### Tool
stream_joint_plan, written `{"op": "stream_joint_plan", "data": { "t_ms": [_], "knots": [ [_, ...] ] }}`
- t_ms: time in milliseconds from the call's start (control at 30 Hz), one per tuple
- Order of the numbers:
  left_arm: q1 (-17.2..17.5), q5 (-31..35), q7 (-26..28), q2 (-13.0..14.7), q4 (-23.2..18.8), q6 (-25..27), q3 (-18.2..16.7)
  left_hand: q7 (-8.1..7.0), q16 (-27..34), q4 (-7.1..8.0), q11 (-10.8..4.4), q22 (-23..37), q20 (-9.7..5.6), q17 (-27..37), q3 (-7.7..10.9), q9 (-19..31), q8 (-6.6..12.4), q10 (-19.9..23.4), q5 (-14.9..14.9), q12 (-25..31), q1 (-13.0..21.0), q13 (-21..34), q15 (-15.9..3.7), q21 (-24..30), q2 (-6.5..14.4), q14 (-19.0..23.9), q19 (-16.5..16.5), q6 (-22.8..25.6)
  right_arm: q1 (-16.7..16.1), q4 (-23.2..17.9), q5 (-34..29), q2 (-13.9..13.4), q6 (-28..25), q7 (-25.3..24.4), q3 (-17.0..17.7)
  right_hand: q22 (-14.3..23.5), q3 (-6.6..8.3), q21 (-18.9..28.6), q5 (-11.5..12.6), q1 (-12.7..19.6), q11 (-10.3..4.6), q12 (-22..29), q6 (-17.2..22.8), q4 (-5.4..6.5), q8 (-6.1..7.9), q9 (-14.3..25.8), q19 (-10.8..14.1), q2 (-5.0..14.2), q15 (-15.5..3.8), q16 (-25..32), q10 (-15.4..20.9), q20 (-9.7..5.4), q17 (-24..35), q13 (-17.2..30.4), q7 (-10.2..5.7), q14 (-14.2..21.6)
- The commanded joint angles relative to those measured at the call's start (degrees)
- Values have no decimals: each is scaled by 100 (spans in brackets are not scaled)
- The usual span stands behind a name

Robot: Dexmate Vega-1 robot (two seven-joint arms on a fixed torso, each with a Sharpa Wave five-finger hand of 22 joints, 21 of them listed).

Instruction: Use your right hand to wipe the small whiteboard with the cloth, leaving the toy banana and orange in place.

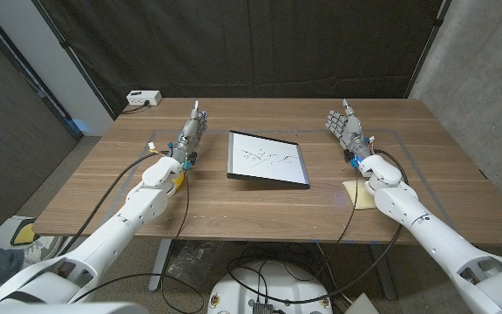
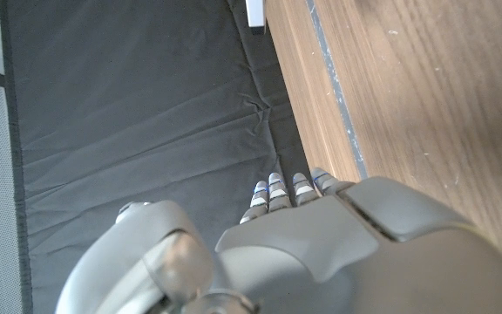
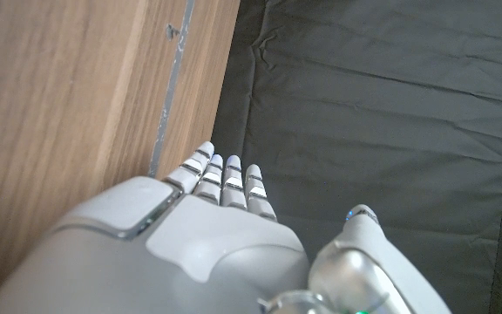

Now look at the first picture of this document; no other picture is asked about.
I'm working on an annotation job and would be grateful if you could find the white grey sneaker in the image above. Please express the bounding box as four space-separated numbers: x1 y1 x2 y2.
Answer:
20 235 64 268

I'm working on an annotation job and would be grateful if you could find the white power strip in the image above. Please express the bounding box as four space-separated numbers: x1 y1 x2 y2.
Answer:
125 90 163 107

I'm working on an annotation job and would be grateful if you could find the black backdrop stand pole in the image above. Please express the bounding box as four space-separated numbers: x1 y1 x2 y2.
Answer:
31 0 117 121
404 0 452 99

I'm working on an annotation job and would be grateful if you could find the grey metal table leg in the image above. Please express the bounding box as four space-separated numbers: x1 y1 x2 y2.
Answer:
148 238 173 292
369 243 397 301

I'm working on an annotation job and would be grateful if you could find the black power strip cord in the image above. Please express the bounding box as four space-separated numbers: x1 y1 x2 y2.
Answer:
119 100 151 115

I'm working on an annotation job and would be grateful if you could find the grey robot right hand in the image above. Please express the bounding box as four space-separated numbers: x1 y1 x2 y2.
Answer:
325 99 374 169

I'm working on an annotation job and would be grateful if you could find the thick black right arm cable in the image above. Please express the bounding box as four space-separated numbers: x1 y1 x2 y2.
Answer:
227 147 410 306

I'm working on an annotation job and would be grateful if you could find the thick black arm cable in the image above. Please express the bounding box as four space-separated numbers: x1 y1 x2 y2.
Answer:
227 147 410 306
57 150 172 258

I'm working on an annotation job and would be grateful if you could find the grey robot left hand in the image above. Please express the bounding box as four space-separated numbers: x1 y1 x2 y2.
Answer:
170 99 209 170

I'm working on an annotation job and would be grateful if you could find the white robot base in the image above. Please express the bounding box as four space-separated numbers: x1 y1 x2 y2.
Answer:
207 260 334 314

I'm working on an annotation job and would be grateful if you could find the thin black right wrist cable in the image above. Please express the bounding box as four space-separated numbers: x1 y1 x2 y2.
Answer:
283 167 361 283

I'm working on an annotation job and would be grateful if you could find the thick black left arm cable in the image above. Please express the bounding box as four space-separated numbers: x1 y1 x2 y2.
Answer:
57 150 172 258

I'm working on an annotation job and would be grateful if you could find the clear plastic bag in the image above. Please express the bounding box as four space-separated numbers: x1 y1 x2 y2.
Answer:
166 241 225 291

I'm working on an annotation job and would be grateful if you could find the thin black left wrist cable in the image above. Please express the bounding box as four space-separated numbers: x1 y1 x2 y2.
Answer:
70 171 207 314

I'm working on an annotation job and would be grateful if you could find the beige sponge piece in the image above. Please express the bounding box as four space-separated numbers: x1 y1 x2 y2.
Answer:
342 180 378 211

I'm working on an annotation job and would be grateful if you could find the grey tape rectangle outline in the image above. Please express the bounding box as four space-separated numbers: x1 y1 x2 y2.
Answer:
102 127 458 233

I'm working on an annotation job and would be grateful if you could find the white flat board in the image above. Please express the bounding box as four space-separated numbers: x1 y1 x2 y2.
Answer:
344 292 381 314

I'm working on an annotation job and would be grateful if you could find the white robot chest cover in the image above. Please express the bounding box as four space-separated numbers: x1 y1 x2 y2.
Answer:
0 302 150 314

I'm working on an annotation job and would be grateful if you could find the yellow black-edged pad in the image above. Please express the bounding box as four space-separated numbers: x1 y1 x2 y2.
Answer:
10 217 39 248

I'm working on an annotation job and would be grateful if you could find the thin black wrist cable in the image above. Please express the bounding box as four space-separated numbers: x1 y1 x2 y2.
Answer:
283 167 361 283
70 171 207 314

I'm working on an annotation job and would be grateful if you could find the small black-framed whiteboard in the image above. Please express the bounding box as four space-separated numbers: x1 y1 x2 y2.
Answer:
226 129 311 190

